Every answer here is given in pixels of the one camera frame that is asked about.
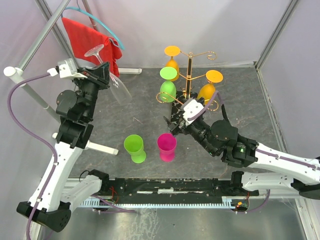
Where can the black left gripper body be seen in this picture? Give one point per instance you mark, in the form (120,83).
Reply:
(89,88)

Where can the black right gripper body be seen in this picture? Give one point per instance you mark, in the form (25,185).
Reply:
(199,130)

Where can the pink wine glass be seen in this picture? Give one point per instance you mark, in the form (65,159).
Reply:
(167,144)

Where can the clear champagne glass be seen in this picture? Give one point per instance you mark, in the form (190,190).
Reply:
(117,87)

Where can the yellow wine glass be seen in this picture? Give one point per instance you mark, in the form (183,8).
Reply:
(172,51)
(206,92)

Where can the green wine glass front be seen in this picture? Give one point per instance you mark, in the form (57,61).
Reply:
(134,145)

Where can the green wine glass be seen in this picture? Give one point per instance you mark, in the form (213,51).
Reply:
(168,89)
(134,145)

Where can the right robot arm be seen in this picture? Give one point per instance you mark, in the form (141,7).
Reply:
(282,170)

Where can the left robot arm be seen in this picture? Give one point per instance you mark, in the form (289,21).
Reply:
(49,206)

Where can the gold wine glass rack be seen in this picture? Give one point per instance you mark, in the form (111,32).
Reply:
(186,92)

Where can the red cloth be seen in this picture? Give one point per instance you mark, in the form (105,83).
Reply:
(83,38)

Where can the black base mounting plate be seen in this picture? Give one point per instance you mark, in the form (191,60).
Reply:
(149,190)

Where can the teal clothes hanger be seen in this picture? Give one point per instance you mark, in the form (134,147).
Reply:
(119,43)

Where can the white clothes stand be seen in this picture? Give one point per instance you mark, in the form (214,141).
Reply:
(15,74)

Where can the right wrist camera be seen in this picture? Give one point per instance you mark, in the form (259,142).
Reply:
(192,109)

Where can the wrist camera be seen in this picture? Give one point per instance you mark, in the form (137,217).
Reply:
(66,69)
(192,109)

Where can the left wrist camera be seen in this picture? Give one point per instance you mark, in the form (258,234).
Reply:
(66,69)

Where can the white slotted cable duct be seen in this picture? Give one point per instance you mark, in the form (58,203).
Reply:
(222,203)

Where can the aluminium frame post left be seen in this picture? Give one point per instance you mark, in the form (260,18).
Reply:
(52,18)

